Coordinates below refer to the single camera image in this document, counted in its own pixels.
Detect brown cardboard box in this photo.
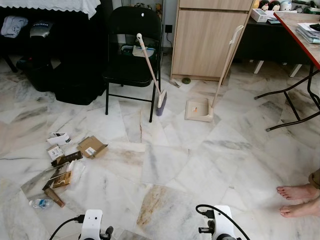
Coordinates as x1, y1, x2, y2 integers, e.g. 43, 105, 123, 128
77, 136, 109, 160

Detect beige long-handled dustpan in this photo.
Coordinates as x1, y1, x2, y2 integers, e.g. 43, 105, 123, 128
184, 25, 245, 123

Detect beige broom purple bristles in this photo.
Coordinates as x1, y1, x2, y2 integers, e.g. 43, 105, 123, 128
136, 33, 168, 117

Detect brown cardboard tube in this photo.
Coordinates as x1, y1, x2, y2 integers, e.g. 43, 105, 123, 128
43, 187, 66, 208

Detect gold brown box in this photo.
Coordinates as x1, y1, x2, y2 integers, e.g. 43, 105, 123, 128
42, 164, 76, 191

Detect clear plastic bottle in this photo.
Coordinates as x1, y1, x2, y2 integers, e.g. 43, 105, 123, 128
28, 198, 54, 209

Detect dark brown flat box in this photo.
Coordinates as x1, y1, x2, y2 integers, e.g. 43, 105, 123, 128
50, 151, 84, 168

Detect clear plastic wrapper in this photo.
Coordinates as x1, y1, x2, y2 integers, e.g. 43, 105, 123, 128
20, 160, 88, 198

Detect person bare foot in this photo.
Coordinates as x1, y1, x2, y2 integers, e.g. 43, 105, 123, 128
276, 184, 320, 202
280, 199, 320, 219

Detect small white labelled box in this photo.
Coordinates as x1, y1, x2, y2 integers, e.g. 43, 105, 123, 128
46, 145, 65, 161

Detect white printed carton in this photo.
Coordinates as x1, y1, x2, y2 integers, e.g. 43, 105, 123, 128
47, 132, 72, 146

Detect khaki trouser leg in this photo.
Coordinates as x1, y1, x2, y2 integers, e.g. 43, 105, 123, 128
308, 169, 320, 190

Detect black furniture under cloth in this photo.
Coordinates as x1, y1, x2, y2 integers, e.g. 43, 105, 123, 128
0, 0, 115, 106

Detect light wooden cabinet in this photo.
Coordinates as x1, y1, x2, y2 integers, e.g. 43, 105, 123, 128
170, 0, 256, 82

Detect red-edged folding table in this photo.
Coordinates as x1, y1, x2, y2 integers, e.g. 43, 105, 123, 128
254, 11, 320, 132

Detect grey printed bag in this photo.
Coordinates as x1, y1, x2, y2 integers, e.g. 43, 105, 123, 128
29, 21, 54, 40

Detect black folding chair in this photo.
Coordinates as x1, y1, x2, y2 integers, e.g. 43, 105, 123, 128
102, 6, 165, 123

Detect stack of papers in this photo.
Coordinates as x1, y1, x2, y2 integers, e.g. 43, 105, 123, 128
295, 22, 320, 45

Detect grey folded shirt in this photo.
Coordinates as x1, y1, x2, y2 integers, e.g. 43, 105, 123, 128
0, 15, 29, 39

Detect white lace cloth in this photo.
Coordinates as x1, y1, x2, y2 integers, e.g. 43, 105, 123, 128
0, 0, 102, 20

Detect white blue round toy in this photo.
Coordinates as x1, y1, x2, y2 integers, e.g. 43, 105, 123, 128
279, 0, 293, 12

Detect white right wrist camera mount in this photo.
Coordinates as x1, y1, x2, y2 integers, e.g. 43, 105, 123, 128
210, 205, 236, 240

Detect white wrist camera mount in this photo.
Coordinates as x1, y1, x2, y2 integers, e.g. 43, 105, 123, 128
80, 209, 104, 240
210, 205, 236, 240

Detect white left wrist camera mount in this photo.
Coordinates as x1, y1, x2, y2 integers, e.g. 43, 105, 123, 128
80, 209, 104, 240

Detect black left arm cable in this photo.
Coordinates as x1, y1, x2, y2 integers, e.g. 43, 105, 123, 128
48, 215, 86, 240

